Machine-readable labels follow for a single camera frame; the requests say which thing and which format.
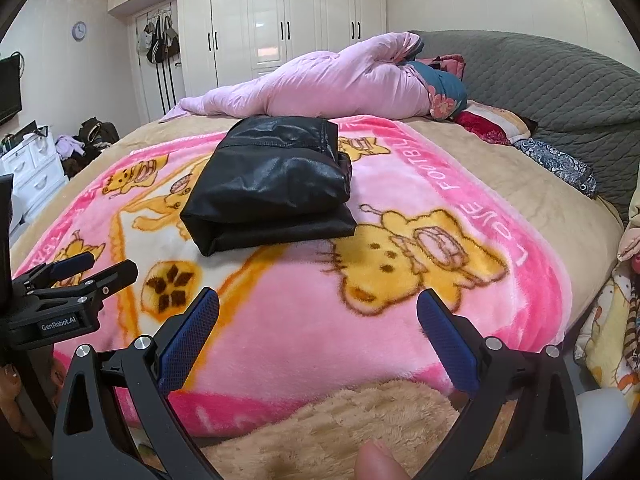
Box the black television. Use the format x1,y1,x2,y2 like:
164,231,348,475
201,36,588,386
0,52,23,125

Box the right hand thumb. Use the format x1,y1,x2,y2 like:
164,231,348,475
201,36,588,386
355,440,410,480

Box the yellow cartoon blanket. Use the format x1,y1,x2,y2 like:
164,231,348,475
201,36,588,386
574,262,639,413

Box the teal floral pillow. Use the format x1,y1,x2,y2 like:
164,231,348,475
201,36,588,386
404,60,468,122

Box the beige plush bed cover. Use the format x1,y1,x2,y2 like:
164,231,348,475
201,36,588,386
12,116,622,479

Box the grey quilted headboard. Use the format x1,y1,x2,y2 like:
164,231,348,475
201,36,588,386
420,30,639,218

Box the hanging bags on door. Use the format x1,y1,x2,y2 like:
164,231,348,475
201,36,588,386
139,10,180,114

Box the dark bag on floor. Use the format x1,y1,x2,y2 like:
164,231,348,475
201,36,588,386
55,117,120,179

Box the pink quilt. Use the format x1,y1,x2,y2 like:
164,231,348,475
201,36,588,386
162,32,431,122

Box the pink cartoon fleece blanket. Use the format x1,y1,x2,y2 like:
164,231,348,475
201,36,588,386
27,114,574,438

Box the white wardrobe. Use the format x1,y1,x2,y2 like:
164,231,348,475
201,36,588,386
107,0,387,96

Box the black leather jacket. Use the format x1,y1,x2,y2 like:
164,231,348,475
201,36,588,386
180,116,357,257

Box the blue patterned cloth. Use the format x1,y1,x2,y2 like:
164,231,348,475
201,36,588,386
514,138,598,198

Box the red and cream pillow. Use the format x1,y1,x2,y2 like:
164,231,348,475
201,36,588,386
452,101,538,145

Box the round wall clock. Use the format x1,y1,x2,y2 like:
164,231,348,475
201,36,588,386
72,21,88,42

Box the white drawer dresser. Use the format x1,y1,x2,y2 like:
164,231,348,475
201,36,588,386
1,126,68,223

